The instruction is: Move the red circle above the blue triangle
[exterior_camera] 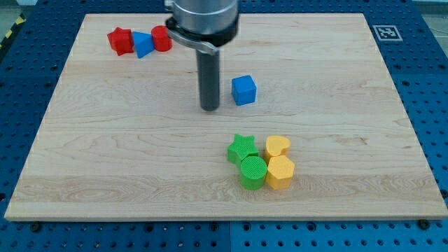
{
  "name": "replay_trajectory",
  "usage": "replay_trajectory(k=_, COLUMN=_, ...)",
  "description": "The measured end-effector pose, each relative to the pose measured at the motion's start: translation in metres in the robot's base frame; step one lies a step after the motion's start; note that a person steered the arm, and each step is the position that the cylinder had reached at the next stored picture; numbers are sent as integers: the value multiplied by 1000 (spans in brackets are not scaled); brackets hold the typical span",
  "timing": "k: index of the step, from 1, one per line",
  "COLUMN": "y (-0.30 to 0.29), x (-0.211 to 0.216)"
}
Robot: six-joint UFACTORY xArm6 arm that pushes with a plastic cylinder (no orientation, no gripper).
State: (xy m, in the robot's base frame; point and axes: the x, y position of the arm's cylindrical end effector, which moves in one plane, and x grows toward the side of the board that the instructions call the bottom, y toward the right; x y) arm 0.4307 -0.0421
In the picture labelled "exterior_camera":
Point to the blue triangle block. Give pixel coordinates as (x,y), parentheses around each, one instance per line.
(143,43)

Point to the green star block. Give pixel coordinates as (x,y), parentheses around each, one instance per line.
(241,148)

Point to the red star block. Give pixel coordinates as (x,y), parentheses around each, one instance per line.
(121,41)

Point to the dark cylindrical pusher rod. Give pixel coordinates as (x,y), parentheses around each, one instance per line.
(208,72)

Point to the white fiducial marker tag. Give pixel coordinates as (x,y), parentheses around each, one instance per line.
(386,32)

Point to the yellow heart block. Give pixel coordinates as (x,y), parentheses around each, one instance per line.
(276,145)

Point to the red cylinder block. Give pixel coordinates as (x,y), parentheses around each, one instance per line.
(161,40)

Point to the yellow hexagon block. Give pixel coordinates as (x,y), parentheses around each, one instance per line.
(280,171)

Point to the green cylinder block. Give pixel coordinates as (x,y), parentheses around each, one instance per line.
(253,172)

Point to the blue cube block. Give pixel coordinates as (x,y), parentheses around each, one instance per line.
(243,90)

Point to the wooden board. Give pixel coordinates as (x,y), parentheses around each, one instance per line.
(125,139)

